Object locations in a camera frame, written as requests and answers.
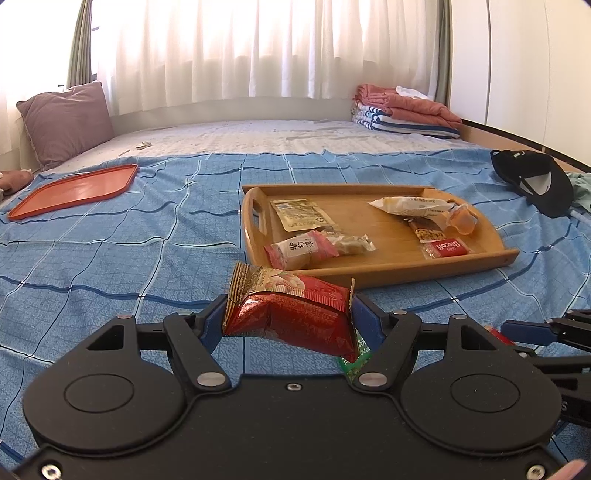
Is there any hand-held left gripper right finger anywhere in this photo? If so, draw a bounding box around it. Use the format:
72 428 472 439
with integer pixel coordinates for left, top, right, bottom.
351 293 516 393

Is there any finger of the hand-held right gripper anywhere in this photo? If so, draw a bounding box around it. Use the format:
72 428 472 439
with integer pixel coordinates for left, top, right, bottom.
515 346 591 372
500 309 591 347

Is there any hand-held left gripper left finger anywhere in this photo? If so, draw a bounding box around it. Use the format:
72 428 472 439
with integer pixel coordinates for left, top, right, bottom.
83 295 232 393

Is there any red biscuit packet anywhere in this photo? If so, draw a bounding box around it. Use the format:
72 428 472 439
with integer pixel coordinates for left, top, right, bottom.
421 236 472 260
485 324 518 347

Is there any red snack packet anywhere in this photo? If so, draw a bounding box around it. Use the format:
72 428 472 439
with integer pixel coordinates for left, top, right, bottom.
222 261 360 364

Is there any wooden tray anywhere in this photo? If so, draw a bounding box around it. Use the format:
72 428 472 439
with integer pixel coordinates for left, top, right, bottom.
241 183 520 290

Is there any pink snack packet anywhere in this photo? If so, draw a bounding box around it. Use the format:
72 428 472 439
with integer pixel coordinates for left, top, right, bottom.
264 229 340 271

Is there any seed snack packet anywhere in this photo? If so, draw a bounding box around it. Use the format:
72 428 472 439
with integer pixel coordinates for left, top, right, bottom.
404 216 446 244

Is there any white-yellow snack packet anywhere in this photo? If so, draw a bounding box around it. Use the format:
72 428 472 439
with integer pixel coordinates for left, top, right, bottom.
368 195 458 217

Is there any yellow snack packet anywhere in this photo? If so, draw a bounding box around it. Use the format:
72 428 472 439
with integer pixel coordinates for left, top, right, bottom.
270 198 334 232

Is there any orange jelly cup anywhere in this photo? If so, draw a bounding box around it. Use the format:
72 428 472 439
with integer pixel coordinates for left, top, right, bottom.
444 204 479 236

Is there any green snack packet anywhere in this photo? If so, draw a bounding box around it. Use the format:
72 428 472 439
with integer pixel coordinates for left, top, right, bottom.
335 339 372 384

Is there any nougat snack packet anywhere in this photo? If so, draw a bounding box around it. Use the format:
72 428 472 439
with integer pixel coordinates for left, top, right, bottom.
330 233 377 256

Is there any blue plaid bedsheet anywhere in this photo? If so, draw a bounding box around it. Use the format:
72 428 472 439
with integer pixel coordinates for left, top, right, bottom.
0 148 591 462

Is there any black cap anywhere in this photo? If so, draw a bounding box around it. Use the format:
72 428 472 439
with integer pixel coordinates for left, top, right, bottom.
490 149 574 219

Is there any green cloth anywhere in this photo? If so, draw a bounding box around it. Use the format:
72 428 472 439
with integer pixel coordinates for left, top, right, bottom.
566 172 591 213

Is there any white patterned mattress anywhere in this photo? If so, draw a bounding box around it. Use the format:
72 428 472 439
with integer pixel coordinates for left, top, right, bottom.
41 119 490 174

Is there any orange plastic tray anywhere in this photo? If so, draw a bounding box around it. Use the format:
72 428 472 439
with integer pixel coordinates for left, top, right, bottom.
8 164 139 220

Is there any folded striped blue blanket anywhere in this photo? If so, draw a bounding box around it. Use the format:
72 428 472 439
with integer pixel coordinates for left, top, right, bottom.
352 104 461 139

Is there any folded clothes stack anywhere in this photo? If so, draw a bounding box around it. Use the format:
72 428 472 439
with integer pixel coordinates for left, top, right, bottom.
355 84 463 127

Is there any purple pillow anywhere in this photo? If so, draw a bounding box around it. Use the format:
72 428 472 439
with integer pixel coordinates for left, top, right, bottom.
16 82 115 172

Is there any white wardrobe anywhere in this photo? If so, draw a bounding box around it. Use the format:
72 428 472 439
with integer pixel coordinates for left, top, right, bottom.
450 0 591 160

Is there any wide white sheer curtain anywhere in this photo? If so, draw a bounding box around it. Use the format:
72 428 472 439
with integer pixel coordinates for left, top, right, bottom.
92 0 444 116

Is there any olive curtain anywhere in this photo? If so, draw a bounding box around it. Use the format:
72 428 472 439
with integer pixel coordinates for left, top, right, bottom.
68 0 95 88
436 0 453 97

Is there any narrow white sheer curtain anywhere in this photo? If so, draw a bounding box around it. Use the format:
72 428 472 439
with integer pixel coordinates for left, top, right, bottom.
0 0 75 158

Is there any wooden bed frame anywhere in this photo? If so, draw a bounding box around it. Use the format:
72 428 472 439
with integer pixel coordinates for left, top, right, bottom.
462 119 591 174

